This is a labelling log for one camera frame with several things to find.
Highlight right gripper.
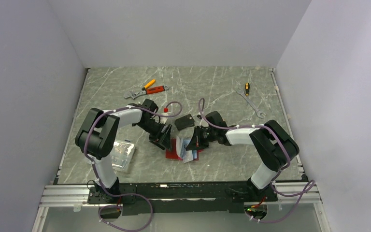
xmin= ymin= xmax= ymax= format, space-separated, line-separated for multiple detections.
xmin=186 ymin=125 xmax=217 ymax=151

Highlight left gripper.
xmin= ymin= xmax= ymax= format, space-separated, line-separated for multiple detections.
xmin=136 ymin=119 xmax=172 ymax=152

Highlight red leather card holder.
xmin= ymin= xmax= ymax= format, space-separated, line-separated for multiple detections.
xmin=165 ymin=137 xmax=199 ymax=163

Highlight silver credit card stack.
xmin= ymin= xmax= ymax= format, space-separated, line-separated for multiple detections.
xmin=175 ymin=137 xmax=198 ymax=163

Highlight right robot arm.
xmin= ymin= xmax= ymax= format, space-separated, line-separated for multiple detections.
xmin=185 ymin=111 xmax=300 ymax=201

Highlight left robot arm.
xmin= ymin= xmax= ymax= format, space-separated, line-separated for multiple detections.
xmin=75 ymin=99 xmax=172 ymax=203

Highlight clear plastic screw box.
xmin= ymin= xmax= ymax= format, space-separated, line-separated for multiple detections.
xmin=110 ymin=140 xmax=135 ymax=172

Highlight silver open end wrench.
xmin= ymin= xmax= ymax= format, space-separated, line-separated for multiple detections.
xmin=235 ymin=89 xmax=266 ymax=119

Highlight orange black screwdriver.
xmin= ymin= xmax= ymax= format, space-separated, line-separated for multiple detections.
xmin=244 ymin=82 xmax=250 ymax=96

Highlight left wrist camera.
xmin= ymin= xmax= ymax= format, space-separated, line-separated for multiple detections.
xmin=160 ymin=107 xmax=172 ymax=123

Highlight red handled adjustable wrench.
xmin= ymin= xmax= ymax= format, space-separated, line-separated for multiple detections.
xmin=123 ymin=86 xmax=170 ymax=100

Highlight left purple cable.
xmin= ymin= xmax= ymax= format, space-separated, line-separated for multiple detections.
xmin=82 ymin=101 xmax=184 ymax=232

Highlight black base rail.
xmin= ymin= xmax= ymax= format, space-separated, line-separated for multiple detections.
xmin=87 ymin=181 xmax=278 ymax=216

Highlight orange handled pliers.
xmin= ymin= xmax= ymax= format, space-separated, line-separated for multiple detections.
xmin=142 ymin=79 xmax=156 ymax=91

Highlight aluminium frame rail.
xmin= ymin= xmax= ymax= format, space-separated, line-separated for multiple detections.
xmin=32 ymin=181 xmax=331 ymax=232

